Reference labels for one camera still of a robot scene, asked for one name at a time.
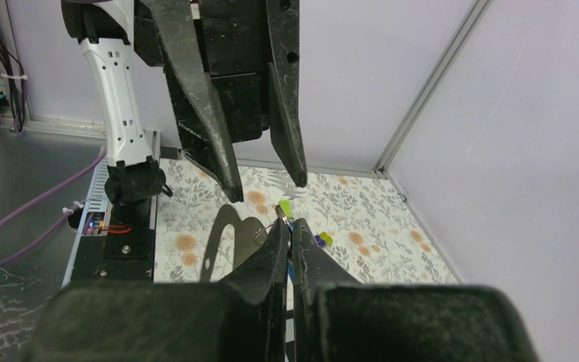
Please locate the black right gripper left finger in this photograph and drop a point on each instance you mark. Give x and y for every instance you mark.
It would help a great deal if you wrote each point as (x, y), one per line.
(241, 317)

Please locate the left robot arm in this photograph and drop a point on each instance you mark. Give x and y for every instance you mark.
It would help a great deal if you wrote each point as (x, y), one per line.
(105, 32)

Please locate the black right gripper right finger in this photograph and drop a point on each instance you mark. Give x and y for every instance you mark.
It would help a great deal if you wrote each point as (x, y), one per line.
(337, 318)

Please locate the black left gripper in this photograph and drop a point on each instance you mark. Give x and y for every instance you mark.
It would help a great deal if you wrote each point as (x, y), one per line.
(214, 55)

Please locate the purple green toy brick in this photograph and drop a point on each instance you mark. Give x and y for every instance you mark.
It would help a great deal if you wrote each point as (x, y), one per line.
(323, 239)

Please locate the floral table cloth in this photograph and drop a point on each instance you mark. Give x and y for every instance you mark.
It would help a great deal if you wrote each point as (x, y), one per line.
(375, 236)

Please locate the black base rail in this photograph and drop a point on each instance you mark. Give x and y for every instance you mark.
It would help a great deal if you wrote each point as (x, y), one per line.
(100, 255)

